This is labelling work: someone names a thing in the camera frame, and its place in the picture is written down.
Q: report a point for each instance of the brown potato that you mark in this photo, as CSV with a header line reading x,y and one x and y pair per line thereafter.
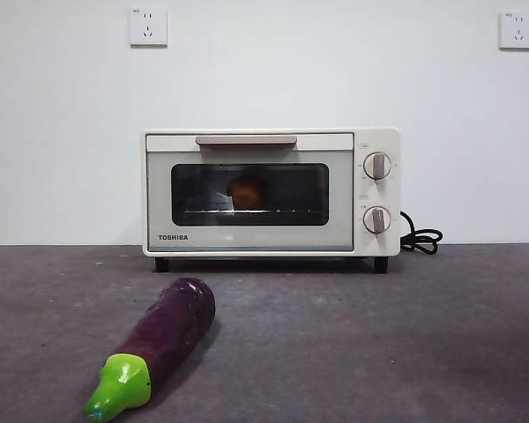
x,y
247,191

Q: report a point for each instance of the beige oven knob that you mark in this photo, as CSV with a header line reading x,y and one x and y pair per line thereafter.
x,y
377,165
377,219

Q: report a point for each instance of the white toaster oven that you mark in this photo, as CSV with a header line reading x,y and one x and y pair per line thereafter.
x,y
379,191

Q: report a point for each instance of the purple toy eggplant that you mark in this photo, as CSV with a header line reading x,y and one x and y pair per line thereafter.
x,y
167,328

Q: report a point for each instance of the white wall socket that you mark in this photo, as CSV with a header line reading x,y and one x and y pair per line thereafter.
x,y
517,30
148,26

